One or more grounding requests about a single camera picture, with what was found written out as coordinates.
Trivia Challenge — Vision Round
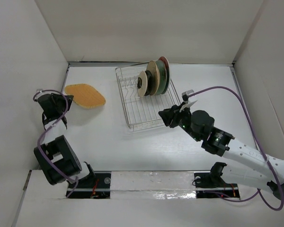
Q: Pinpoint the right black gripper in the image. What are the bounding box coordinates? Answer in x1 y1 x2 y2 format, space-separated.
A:
158 102 201 142

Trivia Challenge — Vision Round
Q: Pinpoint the orange bamboo square plate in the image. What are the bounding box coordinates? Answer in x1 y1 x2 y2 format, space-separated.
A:
64 83 106 109

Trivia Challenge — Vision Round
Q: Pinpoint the teal flower plate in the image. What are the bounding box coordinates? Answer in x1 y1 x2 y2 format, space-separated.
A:
156 60 167 95

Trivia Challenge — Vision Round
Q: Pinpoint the cream plate with black spot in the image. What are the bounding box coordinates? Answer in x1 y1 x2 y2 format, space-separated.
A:
137 71 148 97

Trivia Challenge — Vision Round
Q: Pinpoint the black round plate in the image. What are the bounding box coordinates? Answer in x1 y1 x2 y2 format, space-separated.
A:
145 70 153 96

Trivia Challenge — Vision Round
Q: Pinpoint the beige bird pattern plate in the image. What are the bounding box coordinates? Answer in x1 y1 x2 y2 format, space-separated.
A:
146 61 160 96

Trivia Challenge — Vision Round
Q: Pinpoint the red and blue floral plate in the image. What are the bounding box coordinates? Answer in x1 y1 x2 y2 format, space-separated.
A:
159 56 171 94

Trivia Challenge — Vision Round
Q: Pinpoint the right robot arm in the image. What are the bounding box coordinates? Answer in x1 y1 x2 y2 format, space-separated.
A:
159 105 284 200

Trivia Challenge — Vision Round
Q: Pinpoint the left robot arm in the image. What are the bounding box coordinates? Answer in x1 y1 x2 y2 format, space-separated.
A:
33 90 97 188

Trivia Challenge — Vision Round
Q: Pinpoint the white foam front strip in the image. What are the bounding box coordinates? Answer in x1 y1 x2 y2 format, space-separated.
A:
110 171 196 200

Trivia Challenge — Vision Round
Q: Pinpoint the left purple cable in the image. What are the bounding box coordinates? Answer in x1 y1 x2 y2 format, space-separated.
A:
33 89 79 198

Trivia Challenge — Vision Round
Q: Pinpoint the purple cable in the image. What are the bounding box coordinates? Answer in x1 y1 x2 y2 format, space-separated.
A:
33 89 79 198
191 85 284 211

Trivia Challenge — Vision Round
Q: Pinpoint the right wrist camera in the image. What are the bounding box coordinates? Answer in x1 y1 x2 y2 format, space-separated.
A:
180 89 197 112

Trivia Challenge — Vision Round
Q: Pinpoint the wire dish rack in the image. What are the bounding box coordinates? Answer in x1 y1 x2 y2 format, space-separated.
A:
115 62 181 132

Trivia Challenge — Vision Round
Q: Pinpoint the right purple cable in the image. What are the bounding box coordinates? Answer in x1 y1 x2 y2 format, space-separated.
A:
191 85 284 211

